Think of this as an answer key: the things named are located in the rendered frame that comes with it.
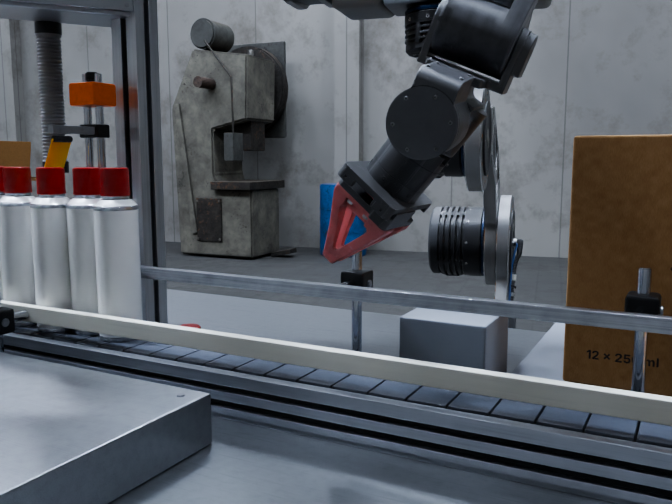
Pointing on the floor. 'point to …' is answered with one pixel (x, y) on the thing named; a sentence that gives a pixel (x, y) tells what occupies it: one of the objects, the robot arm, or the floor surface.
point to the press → (228, 143)
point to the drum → (330, 215)
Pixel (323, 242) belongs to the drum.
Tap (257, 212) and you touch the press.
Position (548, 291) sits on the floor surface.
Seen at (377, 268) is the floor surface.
